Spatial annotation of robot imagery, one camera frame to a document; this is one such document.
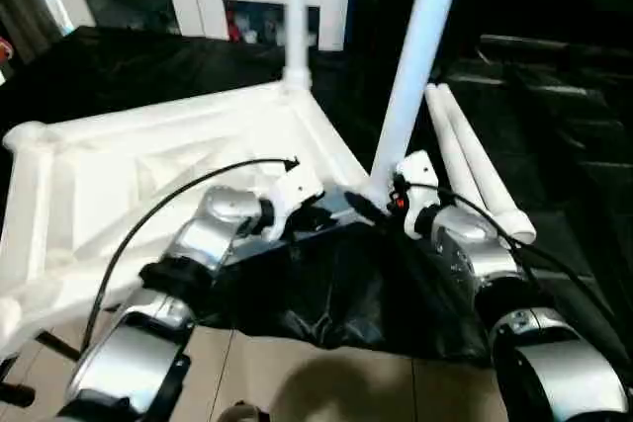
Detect black folding stand legs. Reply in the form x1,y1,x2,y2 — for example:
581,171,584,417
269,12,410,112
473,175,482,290
0,328,82,409

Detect black plastic mat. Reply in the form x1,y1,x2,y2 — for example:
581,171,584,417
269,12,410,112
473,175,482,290
0,25,633,364

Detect black robot left foot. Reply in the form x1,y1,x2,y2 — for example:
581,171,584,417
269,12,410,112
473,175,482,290
216,400,271,422

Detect white plastic table leg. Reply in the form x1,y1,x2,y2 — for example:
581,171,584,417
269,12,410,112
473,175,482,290
437,83,538,246
423,86,507,237
367,0,469,202
281,0,314,93

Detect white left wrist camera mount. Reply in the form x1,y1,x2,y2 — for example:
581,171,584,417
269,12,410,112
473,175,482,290
257,159,328,243

